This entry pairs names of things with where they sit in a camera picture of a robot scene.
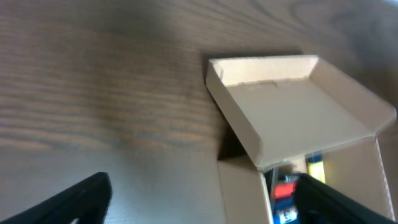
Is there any yellow highlighter with blue cap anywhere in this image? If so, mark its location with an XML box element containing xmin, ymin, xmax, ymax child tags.
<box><xmin>307</xmin><ymin>154</ymin><xmax>326</xmax><ymax>184</ymax></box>

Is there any blue plastic holder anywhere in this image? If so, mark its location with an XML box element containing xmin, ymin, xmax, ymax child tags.
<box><xmin>273</xmin><ymin>197</ymin><xmax>299</xmax><ymax>224</ymax></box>

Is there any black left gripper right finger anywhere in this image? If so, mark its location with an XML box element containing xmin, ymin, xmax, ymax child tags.
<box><xmin>294</xmin><ymin>174</ymin><xmax>395</xmax><ymax>224</ymax></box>

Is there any brown cardboard box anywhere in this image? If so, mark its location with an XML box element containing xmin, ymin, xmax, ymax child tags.
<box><xmin>206</xmin><ymin>55</ymin><xmax>397</xmax><ymax>223</ymax></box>

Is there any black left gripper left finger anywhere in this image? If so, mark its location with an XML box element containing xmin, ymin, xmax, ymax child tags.
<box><xmin>2</xmin><ymin>172</ymin><xmax>112</xmax><ymax>224</ymax></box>

